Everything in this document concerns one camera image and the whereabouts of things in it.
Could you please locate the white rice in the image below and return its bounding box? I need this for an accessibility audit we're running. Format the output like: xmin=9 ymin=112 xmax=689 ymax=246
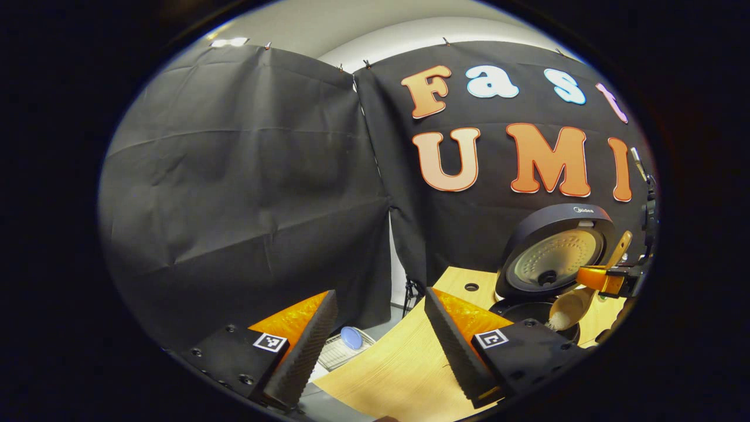
xmin=546 ymin=311 xmax=575 ymax=333

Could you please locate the metal wire rack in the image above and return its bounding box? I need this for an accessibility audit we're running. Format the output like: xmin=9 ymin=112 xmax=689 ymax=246
xmin=316 ymin=326 xmax=377 ymax=373

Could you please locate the black silver rice cooker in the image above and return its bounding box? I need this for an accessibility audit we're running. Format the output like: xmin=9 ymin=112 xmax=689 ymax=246
xmin=487 ymin=203 xmax=619 ymax=346

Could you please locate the black tripod stand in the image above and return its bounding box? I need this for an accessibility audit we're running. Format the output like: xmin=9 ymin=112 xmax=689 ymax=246
xmin=402 ymin=278 xmax=424 ymax=317

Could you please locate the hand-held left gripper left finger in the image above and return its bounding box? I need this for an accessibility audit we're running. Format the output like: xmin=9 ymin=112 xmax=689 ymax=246
xmin=166 ymin=288 xmax=340 ymax=412

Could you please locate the brown wooden spoon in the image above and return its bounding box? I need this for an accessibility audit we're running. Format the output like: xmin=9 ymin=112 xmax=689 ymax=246
xmin=548 ymin=230 xmax=633 ymax=333

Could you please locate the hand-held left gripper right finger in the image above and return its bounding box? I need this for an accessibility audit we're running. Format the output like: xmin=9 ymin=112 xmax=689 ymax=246
xmin=424 ymin=286 xmax=591 ymax=411

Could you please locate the black backdrop cloth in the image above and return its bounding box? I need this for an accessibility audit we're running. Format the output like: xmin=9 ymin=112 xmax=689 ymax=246
xmin=98 ymin=40 xmax=657 ymax=352

